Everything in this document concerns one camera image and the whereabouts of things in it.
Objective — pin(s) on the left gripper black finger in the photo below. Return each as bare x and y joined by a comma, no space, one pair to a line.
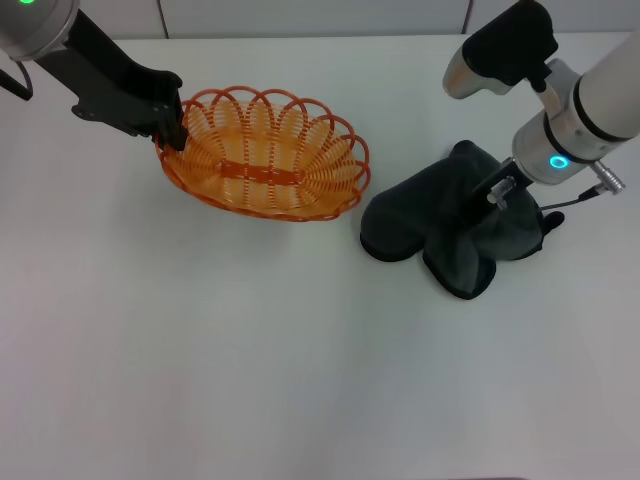
160,137
177,130

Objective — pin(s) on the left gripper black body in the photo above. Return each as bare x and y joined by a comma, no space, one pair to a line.
115,95

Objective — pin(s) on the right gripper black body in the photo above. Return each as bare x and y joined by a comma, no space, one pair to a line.
487,197

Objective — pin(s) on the dark grey towel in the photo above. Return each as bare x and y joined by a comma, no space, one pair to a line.
425,210

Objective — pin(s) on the orange woven plastic basket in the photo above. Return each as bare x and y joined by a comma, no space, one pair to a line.
260,172

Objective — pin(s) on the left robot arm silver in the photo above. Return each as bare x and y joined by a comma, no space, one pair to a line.
30,25

